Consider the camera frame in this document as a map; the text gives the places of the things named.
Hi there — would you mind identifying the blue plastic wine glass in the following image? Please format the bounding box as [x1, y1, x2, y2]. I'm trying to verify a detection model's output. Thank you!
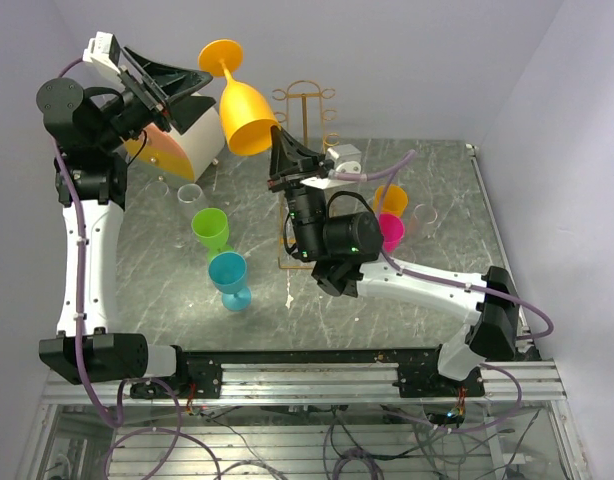
[208, 251, 252, 312]

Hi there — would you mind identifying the clear wine glass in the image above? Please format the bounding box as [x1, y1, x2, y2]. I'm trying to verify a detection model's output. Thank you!
[177, 183, 205, 209]
[407, 204, 438, 239]
[144, 180, 170, 202]

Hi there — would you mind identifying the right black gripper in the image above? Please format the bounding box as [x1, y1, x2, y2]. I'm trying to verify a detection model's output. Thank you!
[266, 125, 329, 260]

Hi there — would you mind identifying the pink plastic wine glass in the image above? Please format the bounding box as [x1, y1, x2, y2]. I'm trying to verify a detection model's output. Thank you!
[378, 213, 405, 253]

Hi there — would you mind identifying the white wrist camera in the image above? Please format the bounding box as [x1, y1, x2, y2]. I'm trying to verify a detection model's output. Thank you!
[82, 31, 120, 81]
[324, 144, 362, 188]

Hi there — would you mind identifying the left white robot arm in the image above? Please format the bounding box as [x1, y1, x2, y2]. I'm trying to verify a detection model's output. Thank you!
[36, 47, 215, 397]

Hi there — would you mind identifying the aluminium mounting rail frame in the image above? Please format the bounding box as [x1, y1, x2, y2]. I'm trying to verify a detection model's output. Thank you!
[40, 344, 568, 406]

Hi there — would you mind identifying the green plastic wine glass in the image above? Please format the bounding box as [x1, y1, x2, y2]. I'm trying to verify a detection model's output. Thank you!
[191, 207, 233, 263]

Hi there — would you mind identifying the yellow wine glass back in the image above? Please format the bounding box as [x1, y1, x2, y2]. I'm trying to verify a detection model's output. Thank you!
[373, 185, 409, 217]

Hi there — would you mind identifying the yellow wine glass front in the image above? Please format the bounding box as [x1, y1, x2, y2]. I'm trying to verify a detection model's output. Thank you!
[198, 39, 279, 157]

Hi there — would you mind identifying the gold wire glass rack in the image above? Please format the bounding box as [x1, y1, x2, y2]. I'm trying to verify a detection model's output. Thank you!
[272, 80, 340, 271]

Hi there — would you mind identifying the yellow wine glass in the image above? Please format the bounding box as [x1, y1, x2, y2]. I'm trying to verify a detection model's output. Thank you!
[373, 185, 409, 217]
[198, 39, 279, 157]

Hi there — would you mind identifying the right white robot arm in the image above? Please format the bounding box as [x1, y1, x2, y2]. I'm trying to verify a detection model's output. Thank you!
[267, 126, 520, 396]

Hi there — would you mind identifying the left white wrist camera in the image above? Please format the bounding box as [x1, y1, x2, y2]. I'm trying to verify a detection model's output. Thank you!
[82, 31, 120, 81]

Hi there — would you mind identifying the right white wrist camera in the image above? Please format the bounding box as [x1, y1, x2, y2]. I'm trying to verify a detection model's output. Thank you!
[324, 144, 362, 188]

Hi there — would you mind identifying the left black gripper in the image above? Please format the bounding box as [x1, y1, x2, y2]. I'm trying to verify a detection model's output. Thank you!
[96, 45, 216, 152]

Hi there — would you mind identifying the white half-round box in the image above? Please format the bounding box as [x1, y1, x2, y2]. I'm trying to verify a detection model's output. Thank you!
[124, 107, 225, 185]

